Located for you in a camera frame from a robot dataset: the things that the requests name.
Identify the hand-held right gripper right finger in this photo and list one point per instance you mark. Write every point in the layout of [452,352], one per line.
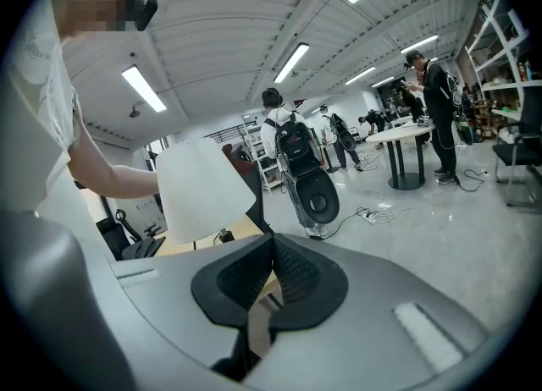
[360,330]

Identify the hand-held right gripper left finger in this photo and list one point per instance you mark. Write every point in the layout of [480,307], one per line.
[169,292]

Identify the white table lamp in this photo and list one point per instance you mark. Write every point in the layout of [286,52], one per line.
[199,190]

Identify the person's left forearm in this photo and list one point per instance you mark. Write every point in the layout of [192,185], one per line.
[114,177]

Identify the wooden work table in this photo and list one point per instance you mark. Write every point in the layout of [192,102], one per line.
[250,228]

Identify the black swivel chair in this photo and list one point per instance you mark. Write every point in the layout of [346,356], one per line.
[114,228]

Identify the white power strip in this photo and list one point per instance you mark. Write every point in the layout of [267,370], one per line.
[367,216]

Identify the black office chair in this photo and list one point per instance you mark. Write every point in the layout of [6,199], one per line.
[258,199]

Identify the white storage rack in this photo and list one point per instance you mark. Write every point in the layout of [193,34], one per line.
[264,165]

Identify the round table with black base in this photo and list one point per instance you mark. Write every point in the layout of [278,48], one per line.
[402,133]

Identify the person's white shirt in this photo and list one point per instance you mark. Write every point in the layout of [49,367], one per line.
[29,127]

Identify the black visitor chair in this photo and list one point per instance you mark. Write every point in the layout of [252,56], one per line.
[521,152]

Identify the white shelf unit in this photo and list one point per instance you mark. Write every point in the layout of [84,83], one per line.
[504,59]

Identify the black head-worn camera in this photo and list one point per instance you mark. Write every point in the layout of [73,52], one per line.
[148,12]

